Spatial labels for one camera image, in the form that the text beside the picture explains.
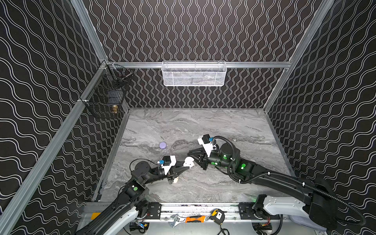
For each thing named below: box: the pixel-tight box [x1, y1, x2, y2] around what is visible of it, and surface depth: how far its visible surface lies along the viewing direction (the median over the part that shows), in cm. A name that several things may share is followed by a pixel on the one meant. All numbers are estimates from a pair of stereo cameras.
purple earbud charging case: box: [159, 141, 167, 150], surface depth 100 cm
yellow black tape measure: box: [209, 209, 226, 225], surface depth 73 cm
